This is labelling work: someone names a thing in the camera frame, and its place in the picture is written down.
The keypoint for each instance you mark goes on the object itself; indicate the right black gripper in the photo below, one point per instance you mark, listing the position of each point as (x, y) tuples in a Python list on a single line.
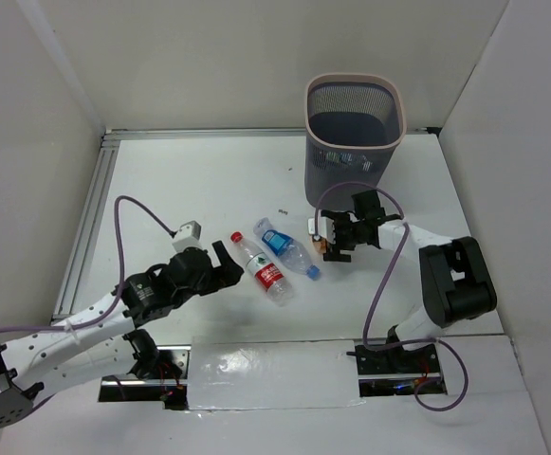
[(339, 219)]

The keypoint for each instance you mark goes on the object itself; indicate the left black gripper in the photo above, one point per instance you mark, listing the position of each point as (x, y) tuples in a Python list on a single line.
[(216, 271)]

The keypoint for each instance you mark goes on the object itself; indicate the orange juice bottle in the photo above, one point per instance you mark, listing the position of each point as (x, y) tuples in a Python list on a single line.
[(320, 244)]

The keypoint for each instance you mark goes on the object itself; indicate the red label water bottle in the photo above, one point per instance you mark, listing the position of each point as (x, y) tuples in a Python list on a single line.
[(263, 270)]

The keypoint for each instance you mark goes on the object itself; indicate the crushed blue cap bottle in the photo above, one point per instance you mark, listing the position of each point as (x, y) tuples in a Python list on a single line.
[(291, 253)]

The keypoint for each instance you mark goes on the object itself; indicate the wide clear labelled bottle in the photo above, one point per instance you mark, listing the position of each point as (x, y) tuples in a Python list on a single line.
[(344, 160)]

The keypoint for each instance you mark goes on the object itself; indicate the clear unlabelled plastic bottle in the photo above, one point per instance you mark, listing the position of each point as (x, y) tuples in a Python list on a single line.
[(325, 161)]

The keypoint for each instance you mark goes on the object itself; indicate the blue label water bottle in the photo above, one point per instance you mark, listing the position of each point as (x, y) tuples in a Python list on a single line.
[(365, 164)]

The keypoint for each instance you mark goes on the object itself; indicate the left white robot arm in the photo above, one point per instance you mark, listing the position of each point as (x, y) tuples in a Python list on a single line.
[(108, 337)]

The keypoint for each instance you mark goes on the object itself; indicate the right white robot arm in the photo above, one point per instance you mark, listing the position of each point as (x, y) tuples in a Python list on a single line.
[(454, 278)]

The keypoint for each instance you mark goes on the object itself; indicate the grey mesh waste bin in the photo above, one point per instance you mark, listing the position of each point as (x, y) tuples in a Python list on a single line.
[(360, 114)]

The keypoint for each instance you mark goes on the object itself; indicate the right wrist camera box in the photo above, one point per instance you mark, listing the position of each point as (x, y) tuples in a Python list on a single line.
[(314, 227)]

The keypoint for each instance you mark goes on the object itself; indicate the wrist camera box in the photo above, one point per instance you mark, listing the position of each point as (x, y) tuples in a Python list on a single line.
[(314, 227), (188, 235)]

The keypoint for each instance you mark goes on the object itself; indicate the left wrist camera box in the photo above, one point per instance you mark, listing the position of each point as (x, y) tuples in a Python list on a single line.
[(188, 235)]

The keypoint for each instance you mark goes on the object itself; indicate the back aluminium rail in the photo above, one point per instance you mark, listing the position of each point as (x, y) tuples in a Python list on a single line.
[(124, 134)]

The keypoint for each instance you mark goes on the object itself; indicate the front base mounting rail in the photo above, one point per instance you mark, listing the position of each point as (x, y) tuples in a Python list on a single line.
[(389, 373)]

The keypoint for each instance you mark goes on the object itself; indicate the left aluminium rail frame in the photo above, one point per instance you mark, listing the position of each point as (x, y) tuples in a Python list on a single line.
[(78, 265)]

